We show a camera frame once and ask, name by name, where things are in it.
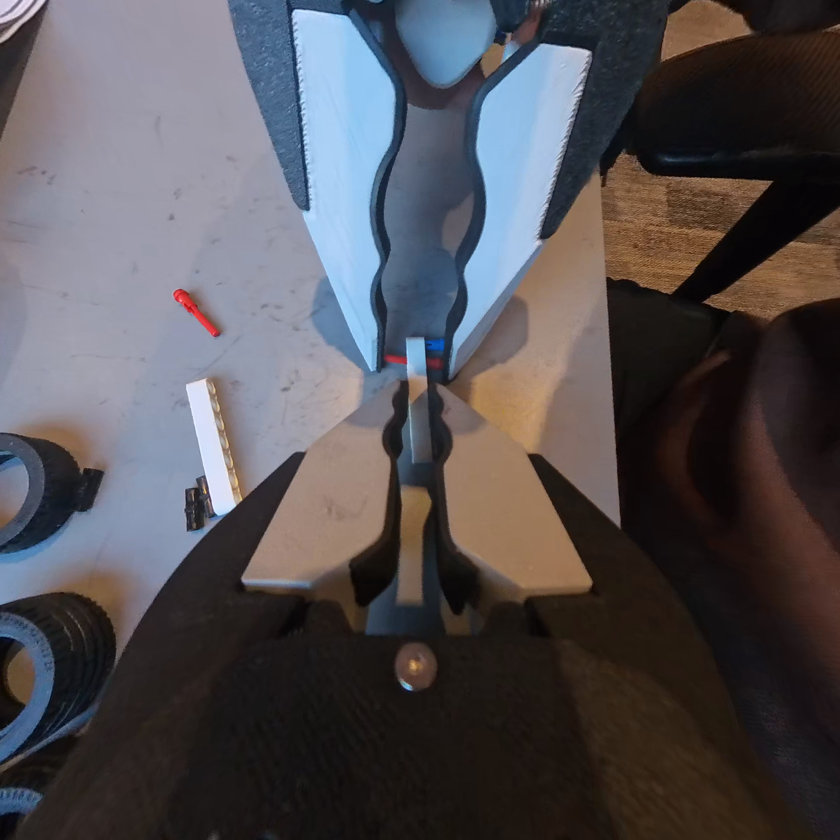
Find grey desk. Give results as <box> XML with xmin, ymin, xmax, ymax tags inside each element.
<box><xmin>0</xmin><ymin>0</ymin><xmax>621</xmax><ymax>657</ymax></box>

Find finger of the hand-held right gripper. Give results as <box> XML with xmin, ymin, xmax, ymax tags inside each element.
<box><xmin>445</xmin><ymin>42</ymin><xmax>593</xmax><ymax>385</ymax></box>
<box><xmin>290</xmin><ymin>7</ymin><xmax>403</xmax><ymax>375</ymax></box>

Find person's dark trousers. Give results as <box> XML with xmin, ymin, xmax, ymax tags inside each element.
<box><xmin>607</xmin><ymin>279</ymin><xmax>840</xmax><ymax>840</ymax></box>

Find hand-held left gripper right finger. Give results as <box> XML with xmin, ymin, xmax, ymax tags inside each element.
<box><xmin>427</xmin><ymin>382</ymin><xmax>593</xmax><ymax>614</ymax></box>

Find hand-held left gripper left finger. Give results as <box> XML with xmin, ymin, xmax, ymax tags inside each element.
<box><xmin>241</xmin><ymin>381</ymin><xmax>404</xmax><ymax>608</ymax></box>

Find white toy beam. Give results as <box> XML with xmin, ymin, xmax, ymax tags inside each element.
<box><xmin>185</xmin><ymin>378</ymin><xmax>244</xmax><ymax>518</ymax></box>
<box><xmin>406</xmin><ymin>336</ymin><xmax>434</xmax><ymax>463</ymax></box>

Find open instruction booklet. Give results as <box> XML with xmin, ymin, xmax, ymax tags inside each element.
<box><xmin>0</xmin><ymin>0</ymin><xmax>52</xmax><ymax>47</ymax></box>

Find black toy tyre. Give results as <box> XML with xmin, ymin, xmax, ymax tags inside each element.
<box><xmin>0</xmin><ymin>592</ymin><xmax>117</xmax><ymax>765</ymax></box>
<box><xmin>0</xmin><ymin>433</ymin><xmax>86</xmax><ymax>554</ymax></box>
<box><xmin>0</xmin><ymin>735</ymin><xmax>99</xmax><ymax>821</ymax></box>

